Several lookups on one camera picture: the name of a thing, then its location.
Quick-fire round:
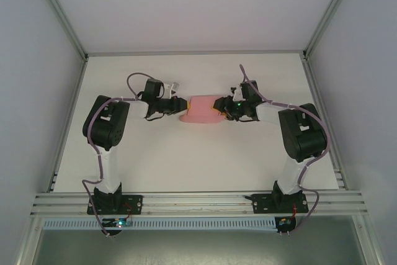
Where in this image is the aluminium frame post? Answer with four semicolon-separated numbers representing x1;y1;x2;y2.
30;0;90;61
302;0;363;61

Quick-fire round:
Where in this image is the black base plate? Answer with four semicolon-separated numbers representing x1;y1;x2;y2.
86;194;144;216
244;193;308;215

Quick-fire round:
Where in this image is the white slotted cable duct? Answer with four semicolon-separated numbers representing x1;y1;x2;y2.
42;217;277;231

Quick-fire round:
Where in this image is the pink cloth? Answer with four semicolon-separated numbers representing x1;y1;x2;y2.
181;94;226;125

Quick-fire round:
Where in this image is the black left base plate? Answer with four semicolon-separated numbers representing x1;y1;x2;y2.
86;194;144;216

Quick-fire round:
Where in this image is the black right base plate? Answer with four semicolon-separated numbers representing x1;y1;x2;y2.
244;193;308;215

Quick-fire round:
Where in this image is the aluminium mounting rail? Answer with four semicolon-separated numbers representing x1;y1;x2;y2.
29;189;370;218

